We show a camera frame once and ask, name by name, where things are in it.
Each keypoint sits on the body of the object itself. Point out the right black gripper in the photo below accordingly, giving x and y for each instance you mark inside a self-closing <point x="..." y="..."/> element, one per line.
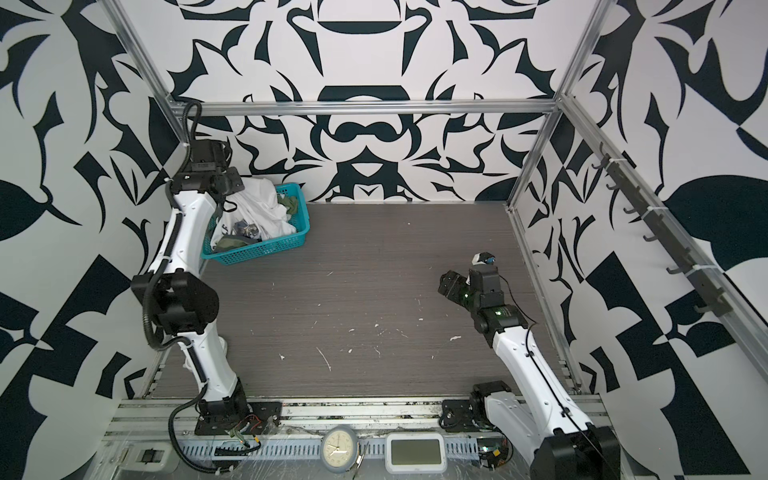
<point x="455" y="292"/>

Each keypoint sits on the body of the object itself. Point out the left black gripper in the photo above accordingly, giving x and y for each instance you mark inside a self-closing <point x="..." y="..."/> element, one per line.
<point x="237" y="180"/>

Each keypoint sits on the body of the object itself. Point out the white tank top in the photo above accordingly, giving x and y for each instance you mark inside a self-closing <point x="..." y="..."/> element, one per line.
<point x="255" y="210"/>

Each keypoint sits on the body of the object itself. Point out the teal plastic basket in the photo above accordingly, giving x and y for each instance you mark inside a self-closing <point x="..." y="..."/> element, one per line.
<point x="265" y="219"/>

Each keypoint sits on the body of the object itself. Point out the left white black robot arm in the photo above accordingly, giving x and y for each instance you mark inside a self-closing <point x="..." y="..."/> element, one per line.
<point x="178" y="308"/>

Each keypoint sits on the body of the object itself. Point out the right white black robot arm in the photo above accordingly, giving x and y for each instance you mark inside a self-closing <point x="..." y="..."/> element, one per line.
<point x="544" y="425"/>

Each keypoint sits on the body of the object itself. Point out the green tank top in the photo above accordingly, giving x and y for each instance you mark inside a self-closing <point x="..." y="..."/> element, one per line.
<point x="291" y="204"/>

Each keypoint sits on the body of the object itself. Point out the small green circuit board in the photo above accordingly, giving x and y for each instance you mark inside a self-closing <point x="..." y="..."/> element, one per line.
<point x="494" y="453"/>

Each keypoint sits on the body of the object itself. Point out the white digital display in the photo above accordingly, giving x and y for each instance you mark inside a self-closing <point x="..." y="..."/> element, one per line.
<point x="415" y="453"/>

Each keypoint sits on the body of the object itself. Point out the round analog clock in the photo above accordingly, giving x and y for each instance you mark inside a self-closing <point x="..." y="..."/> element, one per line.
<point x="340" y="449"/>

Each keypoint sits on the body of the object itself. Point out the horizontal aluminium frame bar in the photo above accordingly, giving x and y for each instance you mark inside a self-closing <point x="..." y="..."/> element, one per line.
<point x="215" y="109"/>

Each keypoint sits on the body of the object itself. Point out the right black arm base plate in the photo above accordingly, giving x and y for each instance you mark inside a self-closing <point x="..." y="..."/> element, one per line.
<point x="463" y="416"/>

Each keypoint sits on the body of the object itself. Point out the black wall hook rail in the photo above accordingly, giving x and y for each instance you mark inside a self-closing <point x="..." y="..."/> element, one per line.
<point x="668" y="232"/>

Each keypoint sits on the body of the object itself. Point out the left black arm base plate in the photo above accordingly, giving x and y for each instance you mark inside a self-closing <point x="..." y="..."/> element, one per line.
<point x="217" y="418"/>

